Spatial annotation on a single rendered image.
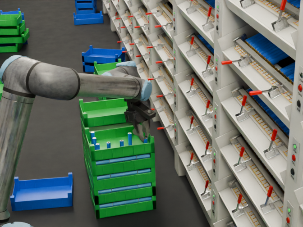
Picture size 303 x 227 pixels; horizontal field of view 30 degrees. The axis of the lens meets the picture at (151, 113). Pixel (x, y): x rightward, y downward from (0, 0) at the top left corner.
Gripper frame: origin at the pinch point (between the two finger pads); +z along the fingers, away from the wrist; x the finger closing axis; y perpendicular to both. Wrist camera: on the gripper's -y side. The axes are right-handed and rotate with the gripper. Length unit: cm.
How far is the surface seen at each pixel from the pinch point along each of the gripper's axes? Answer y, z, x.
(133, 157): 3.6, 7.7, 6.8
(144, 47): 100, -24, -96
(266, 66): -91, -38, 18
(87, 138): 26.0, -2.9, 14.4
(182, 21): -5, -48, -34
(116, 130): 20.0, -2.6, 1.2
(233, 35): -66, -46, 3
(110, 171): 9.9, 11.5, 17.0
